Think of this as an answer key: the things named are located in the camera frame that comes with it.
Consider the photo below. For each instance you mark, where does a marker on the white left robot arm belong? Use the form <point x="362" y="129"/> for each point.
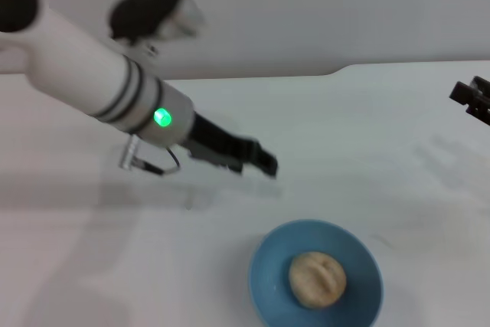
<point x="88" y="70"/>

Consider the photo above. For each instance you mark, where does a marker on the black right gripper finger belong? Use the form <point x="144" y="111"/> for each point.
<point x="465" y="91"/>

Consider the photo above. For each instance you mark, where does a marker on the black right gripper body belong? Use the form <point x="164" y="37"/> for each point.
<point x="483" y="106"/>

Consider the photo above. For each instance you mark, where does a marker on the beige egg yolk pastry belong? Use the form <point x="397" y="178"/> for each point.
<point x="317" y="279"/>

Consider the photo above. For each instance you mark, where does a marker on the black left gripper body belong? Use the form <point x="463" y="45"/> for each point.
<point x="218" y="143"/>

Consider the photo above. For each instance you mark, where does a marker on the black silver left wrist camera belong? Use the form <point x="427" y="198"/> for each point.
<point x="157" y="13"/>

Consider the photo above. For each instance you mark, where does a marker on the blue bowl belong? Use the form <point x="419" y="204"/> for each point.
<point x="317" y="277"/>

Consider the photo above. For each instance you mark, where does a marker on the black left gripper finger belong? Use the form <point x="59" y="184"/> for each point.
<point x="268" y="162"/>

